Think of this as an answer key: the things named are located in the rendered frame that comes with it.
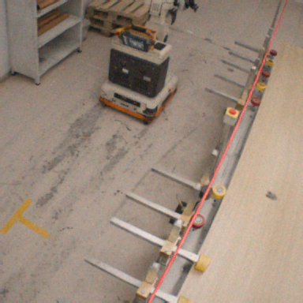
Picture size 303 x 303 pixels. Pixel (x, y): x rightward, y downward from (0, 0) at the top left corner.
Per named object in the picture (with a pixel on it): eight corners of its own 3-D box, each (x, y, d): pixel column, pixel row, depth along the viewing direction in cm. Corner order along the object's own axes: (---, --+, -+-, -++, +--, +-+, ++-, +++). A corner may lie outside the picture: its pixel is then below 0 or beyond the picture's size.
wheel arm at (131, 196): (125, 198, 198) (125, 193, 195) (128, 194, 200) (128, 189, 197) (196, 231, 189) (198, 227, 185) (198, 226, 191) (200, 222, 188)
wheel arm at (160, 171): (151, 172, 214) (151, 167, 211) (153, 168, 216) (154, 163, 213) (217, 202, 204) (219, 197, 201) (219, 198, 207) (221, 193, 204)
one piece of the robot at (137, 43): (151, 57, 317) (150, 43, 295) (118, 46, 324) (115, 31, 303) (157, 49, 320) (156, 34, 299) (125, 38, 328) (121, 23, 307)
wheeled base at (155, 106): (151, 125, 358) (154, 106, 339) (97, 102, 372) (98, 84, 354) (177, 92, 402) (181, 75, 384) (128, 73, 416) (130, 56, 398)
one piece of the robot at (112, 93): (144, 111, 348) (145, 104, 342) (108, 96, 357) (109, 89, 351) (146, 110, 350) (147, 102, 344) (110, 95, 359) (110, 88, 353)
